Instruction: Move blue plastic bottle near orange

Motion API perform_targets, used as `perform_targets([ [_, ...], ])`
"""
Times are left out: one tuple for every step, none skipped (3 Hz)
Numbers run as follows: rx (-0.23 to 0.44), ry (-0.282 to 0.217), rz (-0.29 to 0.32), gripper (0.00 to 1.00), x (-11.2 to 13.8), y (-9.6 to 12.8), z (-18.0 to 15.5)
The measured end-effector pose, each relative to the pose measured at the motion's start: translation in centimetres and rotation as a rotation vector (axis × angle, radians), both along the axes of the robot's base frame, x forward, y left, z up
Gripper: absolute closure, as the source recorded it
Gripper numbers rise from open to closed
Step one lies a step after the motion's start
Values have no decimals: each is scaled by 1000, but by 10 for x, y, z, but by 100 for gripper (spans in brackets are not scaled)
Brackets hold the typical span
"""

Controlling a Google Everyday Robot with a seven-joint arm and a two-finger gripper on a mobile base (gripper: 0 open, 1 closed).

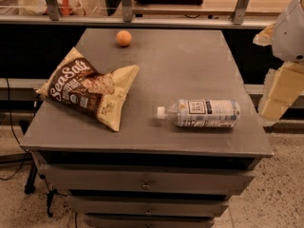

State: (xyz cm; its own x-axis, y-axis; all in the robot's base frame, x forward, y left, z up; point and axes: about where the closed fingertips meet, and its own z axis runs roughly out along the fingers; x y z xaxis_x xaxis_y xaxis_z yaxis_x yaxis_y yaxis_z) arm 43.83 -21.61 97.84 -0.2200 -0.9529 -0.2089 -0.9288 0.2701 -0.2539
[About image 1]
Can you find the orange fruit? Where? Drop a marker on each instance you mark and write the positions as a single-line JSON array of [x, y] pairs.
[[123, 38]]

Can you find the metal shelf rail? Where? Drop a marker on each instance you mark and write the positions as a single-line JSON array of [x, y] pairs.
[[253, 14]]

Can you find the sea salt chips bag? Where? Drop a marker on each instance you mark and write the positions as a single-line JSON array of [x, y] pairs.
[[78, 84]]

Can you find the clear plastic water bottle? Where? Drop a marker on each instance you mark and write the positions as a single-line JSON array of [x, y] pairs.
[[201, 113]]

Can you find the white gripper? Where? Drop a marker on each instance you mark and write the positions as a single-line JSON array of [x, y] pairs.
[[289, 35]]

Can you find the grey drawer cabinet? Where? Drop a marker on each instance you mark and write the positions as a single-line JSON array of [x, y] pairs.
[[151, 173]]

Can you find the black tripod stand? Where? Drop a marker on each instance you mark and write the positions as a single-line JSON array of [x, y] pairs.
[[33, 173]]

